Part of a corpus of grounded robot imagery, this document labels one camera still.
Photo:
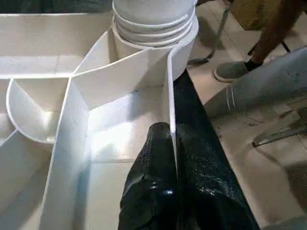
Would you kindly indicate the white plastic table top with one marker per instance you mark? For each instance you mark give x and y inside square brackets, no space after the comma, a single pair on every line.
[72,107]

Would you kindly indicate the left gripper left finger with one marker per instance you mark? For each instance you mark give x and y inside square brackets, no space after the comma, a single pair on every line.
[151,182]

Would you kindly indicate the black quilted mat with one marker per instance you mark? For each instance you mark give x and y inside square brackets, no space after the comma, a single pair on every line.
[189,103]

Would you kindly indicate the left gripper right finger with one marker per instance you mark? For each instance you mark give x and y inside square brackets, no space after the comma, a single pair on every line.
[208,187]

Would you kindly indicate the white plastic table leg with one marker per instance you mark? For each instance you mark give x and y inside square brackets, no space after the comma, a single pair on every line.
[153,21]

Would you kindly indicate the grey slip-on shoe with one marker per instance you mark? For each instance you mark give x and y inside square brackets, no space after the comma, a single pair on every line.
[230,71]

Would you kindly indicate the brown trouser leg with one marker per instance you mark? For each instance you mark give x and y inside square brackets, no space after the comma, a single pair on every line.
[273,36]

